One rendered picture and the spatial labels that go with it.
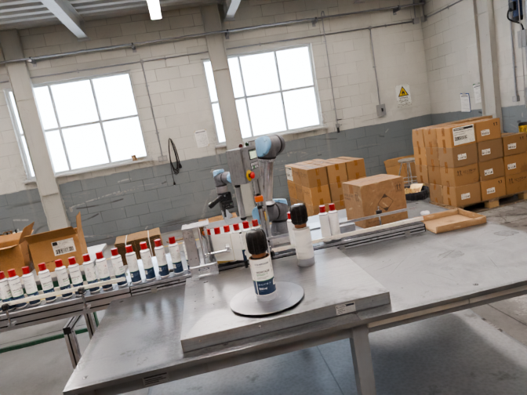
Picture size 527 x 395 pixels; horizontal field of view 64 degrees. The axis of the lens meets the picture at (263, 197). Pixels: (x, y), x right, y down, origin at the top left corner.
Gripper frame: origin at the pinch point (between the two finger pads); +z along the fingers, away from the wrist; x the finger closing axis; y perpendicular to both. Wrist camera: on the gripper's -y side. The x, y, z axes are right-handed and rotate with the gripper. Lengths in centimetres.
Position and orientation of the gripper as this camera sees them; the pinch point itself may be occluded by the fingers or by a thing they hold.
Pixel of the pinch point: (225, 221)
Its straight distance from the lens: 289.1
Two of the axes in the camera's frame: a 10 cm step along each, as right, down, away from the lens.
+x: -3.1, -1.1, 9.5
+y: 9.3, -2.2, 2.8
